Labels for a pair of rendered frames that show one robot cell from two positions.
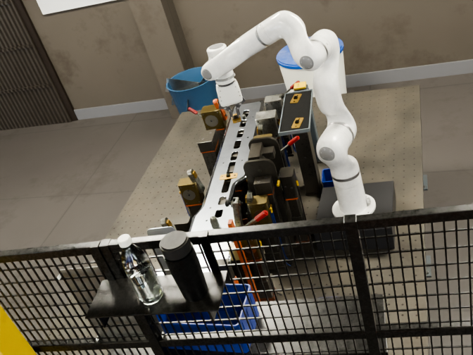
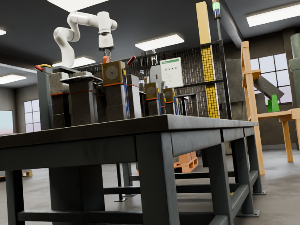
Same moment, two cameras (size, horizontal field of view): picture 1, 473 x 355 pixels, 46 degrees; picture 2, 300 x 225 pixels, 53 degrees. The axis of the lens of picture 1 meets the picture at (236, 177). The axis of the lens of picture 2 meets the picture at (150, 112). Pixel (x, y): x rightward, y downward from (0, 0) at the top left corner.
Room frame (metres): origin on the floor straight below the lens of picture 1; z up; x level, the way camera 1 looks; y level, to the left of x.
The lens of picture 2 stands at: (4.35, 0.19, 0.64)
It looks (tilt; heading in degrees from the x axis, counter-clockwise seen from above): 5 degrees up; 180
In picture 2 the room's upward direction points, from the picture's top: 6 degrees counter-clockwise
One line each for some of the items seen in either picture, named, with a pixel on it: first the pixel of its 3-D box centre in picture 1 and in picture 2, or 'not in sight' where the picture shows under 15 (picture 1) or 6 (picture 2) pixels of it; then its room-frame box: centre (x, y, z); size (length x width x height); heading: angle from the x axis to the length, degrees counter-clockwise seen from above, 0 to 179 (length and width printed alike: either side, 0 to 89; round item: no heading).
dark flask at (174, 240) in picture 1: (184, 267); (144, 60); (1.02, 0.18, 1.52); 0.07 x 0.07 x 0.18
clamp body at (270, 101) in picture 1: (282, 126); (58, 106); (2.64, -0.33, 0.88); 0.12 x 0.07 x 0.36; 71
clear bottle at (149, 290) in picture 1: (138, 268); (154, 57); (1.05, 0.30, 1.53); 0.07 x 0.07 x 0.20
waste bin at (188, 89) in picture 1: (196, 103); not in sight; (4.54, 0.14, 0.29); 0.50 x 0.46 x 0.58; 63
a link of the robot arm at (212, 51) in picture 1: (219, 61); (104, 22); (2.19, -0.08, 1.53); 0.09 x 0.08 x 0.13; 141
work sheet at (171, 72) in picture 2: (112, 306); (171, 73); (1.20, 0.46, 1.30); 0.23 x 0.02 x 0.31; 71
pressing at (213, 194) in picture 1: (228, 175); (127, 92); (2.16, 0.03, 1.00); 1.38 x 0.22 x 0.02; 161
